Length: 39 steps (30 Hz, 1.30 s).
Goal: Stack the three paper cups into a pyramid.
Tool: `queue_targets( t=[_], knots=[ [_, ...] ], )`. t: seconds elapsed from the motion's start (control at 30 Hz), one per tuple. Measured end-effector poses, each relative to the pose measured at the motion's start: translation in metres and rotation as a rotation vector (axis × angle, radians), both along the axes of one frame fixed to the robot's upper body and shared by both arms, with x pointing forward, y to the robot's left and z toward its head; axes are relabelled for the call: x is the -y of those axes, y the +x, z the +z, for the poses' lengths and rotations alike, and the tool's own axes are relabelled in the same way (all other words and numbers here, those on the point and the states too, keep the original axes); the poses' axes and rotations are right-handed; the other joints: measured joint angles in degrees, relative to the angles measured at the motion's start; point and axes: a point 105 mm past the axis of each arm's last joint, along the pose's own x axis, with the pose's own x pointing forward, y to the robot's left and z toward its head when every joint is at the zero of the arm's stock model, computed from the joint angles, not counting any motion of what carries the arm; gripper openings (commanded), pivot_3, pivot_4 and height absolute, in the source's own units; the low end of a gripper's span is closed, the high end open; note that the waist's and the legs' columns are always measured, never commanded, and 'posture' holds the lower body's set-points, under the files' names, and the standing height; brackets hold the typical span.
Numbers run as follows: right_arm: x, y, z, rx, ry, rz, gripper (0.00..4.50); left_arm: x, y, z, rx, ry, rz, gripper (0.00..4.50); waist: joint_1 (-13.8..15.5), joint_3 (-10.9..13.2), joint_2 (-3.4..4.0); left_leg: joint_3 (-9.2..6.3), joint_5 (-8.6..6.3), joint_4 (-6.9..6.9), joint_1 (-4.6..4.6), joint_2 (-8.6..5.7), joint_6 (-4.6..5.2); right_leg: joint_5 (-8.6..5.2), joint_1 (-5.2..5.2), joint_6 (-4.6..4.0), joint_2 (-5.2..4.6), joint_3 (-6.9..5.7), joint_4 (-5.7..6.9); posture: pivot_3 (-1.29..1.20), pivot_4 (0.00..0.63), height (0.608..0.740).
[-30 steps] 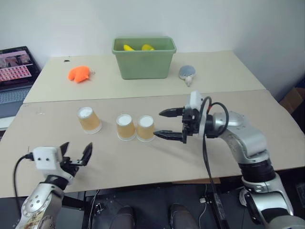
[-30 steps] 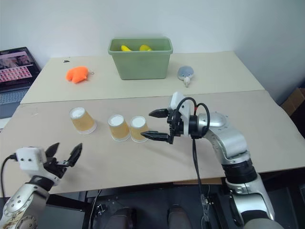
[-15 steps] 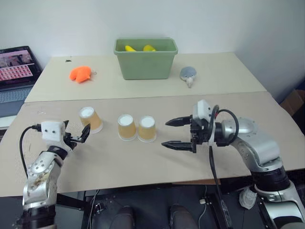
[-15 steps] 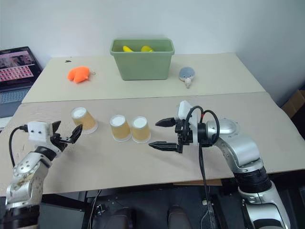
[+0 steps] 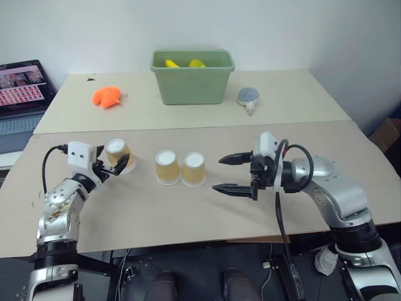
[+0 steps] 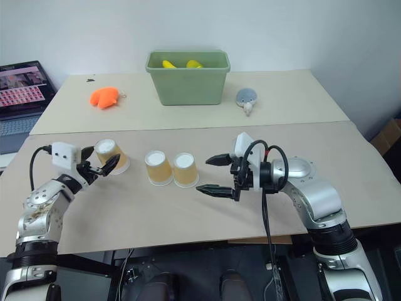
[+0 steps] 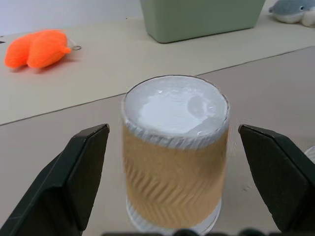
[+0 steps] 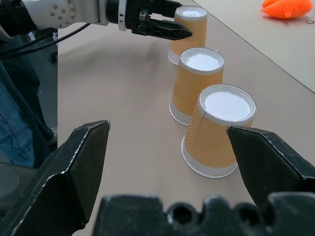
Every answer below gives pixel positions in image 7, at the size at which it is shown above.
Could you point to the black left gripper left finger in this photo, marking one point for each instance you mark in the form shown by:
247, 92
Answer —
61, 186

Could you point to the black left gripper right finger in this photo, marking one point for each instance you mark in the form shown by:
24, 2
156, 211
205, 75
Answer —
283, 177

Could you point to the brown sleeved paper cup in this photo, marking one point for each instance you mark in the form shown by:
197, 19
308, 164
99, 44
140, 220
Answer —
174, 157

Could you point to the orange plush toy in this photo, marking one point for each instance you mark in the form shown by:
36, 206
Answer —
37, 49

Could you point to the grey white plush whale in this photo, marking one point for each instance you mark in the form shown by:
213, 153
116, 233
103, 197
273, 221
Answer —
294, 12

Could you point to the green plastic bin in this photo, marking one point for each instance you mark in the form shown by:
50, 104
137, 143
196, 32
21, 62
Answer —
200, 18

